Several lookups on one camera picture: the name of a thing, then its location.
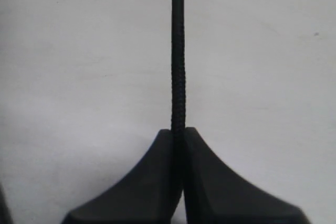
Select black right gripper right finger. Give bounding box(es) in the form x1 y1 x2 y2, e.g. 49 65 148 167
182 127 309 223

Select black cord with knot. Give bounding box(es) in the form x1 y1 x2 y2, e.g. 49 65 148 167
170 0 187 177

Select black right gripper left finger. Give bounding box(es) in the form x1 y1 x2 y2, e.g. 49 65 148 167
63 130 183 223

